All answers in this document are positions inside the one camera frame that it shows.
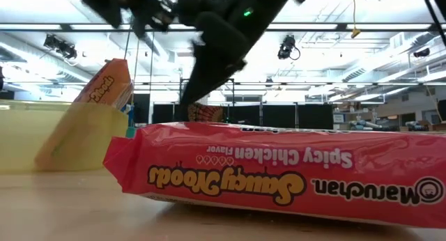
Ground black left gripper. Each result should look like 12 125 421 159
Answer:
82 0 175 38

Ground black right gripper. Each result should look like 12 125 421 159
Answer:
174 0 276 107

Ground orange Saucy Noods pack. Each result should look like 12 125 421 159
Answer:
34 58 134 171
102 121 446 230

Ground blue Maruchan noodle pack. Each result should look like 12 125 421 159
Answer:
121 103 136 129

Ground orange ribbed object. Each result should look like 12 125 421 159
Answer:
187 102 224 123

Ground black divider panel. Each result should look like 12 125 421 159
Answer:
298 103 335 130
152 104 177 123
261 104 297 129
222 104 261 127

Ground large black screen panel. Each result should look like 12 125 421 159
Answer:
133 93 151 125

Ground black ceiling spotlight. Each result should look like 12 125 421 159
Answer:
413 47 431 59
277 34 301 61
43 34 78 60

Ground cluttered workbench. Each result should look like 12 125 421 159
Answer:
333 91 446 132

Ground translucent yellow plastic bin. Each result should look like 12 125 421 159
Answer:
0 100 129 174

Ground thin yellow hanging cord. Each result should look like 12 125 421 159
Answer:
129 38 139 108

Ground black overhead frame beam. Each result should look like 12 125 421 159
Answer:
0 22 446 33

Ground yellow cord with plug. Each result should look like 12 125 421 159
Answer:
350 0 362 39

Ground silver ventilation duct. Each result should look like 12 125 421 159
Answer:
343 31 446 82

